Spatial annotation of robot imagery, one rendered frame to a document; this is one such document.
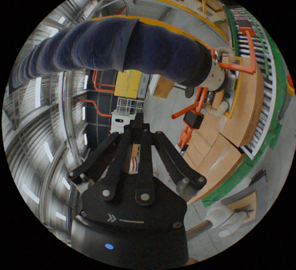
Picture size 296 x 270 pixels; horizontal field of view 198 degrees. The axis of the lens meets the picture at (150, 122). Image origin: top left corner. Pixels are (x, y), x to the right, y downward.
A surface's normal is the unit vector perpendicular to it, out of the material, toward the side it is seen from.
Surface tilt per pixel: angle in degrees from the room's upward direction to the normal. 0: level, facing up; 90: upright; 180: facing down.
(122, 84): 90
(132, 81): 90
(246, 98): 0
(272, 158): 0
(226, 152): 0
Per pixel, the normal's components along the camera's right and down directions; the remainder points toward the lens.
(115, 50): -0.35, 0.71
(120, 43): -0.21, 0.58
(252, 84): -0.95, -0.12
